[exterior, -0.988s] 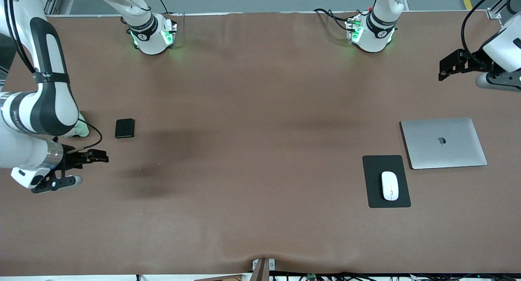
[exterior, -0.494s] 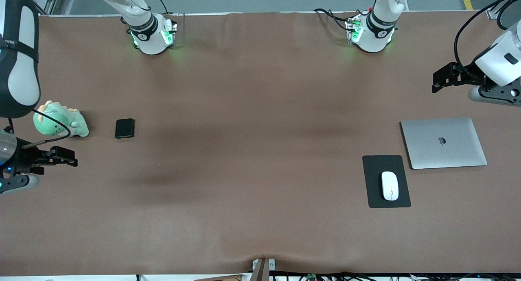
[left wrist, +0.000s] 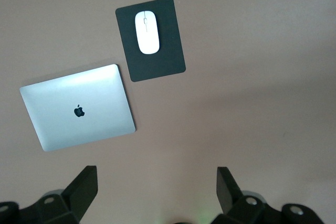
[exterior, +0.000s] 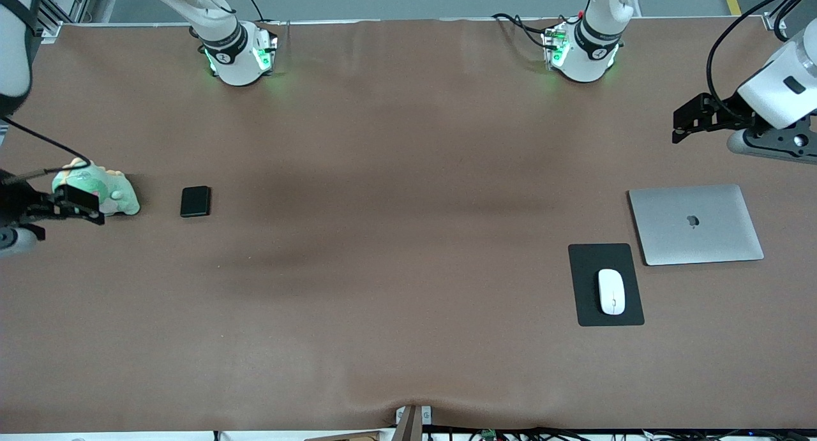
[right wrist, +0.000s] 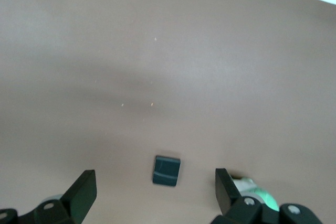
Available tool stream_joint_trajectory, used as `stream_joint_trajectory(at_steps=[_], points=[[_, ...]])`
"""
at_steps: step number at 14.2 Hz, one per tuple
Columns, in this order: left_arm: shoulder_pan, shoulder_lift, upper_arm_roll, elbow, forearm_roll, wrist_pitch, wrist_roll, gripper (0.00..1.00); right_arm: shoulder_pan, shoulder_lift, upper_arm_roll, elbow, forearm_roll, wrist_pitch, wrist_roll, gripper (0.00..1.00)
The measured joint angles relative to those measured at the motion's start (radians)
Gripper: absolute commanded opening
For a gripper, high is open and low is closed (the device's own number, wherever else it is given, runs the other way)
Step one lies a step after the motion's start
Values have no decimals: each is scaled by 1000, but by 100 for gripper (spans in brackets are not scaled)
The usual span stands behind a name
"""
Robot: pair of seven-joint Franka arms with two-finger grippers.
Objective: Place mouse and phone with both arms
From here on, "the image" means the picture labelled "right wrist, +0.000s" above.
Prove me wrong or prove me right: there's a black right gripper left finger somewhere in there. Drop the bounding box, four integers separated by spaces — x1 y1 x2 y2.
0 169 98 224

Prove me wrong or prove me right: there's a green plush dinosaur toy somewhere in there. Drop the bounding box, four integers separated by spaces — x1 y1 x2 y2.
230 175 280 212

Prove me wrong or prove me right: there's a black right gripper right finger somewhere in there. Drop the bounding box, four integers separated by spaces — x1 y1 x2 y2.
212 168 323 224

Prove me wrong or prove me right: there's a brown table cover mat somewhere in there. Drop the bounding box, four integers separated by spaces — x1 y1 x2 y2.
0 0 336 224

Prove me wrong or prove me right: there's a small black phone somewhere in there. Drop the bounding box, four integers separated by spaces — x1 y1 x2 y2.
152 155 182 188

